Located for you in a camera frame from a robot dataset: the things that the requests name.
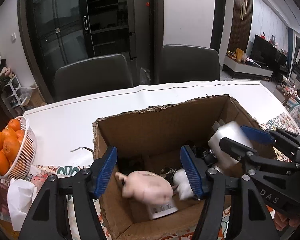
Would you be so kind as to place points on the white tissue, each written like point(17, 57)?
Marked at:
point(20, 200)

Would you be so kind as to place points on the brown floor carton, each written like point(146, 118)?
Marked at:
point(32, 97)

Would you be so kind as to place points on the person's right hand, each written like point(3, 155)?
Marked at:
point(282, 221)

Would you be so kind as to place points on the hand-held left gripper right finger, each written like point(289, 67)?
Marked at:
point(192, 172)

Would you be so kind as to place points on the brown cardboard box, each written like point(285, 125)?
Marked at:
point(152, 135)

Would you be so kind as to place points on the grey twist tie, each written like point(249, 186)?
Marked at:
point(81, 148)

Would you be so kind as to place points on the clear plastic bag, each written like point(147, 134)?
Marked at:
point(145, 76)

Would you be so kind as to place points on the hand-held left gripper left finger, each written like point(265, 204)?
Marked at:
point(105, 172)

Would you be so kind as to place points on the plush toys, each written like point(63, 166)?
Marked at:
point(3, 71)

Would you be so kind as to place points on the white wall switch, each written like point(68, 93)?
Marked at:
point(13, 36)

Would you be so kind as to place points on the dark kitchen shelf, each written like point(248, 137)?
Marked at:
point(107, 22)

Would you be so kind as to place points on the pink pig-shaped lamp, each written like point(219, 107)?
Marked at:
point(150, 187)

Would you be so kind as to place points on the white rectangular packet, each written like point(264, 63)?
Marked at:
point(227, 130)

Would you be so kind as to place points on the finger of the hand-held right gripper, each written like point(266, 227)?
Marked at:
point(256, 135)
point(235, 147)

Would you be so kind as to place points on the white fruit basket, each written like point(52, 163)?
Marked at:
point(25, 152)

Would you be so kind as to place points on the small white astronaut figurine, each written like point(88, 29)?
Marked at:
point(181, 185)

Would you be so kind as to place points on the black round gadget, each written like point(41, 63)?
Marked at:
point(205, 156)

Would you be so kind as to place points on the grey tall door panel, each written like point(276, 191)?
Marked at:
point(132, 17)

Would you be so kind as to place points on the black framed glass door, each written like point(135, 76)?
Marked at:
point(60, 22)

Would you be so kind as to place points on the white shoe rack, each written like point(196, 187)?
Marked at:
point(13, 92)

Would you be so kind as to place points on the dark brown door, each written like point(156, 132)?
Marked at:
point(218, 17)

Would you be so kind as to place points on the dark grey leather chair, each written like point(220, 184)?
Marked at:
point(187, 65)
point(95, 77)

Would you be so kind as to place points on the yellow gift bag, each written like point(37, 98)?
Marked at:
point(240, 54)

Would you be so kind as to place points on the white television cabinet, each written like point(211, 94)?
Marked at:
point(247, 67)

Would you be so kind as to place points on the pile of oranges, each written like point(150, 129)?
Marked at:
point(12, 147)

